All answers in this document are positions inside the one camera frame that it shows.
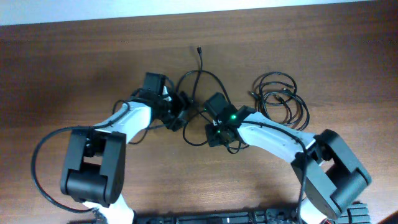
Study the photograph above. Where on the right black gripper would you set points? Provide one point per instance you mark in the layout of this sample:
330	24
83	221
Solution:
214	140

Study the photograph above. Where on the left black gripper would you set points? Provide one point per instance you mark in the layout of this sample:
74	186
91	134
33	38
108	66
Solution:
186	107

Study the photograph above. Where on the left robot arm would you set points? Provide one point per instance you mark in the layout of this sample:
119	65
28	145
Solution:
94	166

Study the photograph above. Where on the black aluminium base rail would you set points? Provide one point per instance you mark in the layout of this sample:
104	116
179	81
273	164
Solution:
248	216

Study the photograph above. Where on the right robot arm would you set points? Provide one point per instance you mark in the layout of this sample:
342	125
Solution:
330	174

